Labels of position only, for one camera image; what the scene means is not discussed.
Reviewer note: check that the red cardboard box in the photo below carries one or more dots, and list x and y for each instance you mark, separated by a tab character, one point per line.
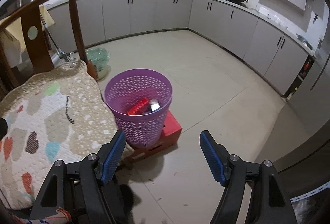
171	132

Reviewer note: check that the white barcode toothpaste box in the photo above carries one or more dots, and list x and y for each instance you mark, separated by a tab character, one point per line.
154	105

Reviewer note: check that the quilted heart pattern table cover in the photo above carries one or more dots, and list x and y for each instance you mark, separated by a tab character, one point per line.
54	115

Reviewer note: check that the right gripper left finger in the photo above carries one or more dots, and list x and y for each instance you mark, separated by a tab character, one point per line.
76	187

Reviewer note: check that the green glass bowl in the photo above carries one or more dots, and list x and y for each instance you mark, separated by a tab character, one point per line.
100	60

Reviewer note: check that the purple plastic waste basket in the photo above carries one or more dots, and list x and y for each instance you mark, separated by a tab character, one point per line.
124	90

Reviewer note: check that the long red carton box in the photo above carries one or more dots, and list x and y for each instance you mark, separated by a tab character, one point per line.
141	107

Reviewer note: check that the grey kitchen cabinets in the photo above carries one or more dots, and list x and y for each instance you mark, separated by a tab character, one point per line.
275	54

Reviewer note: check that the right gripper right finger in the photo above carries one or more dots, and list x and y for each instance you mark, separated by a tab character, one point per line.
269	202

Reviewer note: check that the wooden chair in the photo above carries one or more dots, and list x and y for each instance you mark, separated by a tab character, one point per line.
35	31

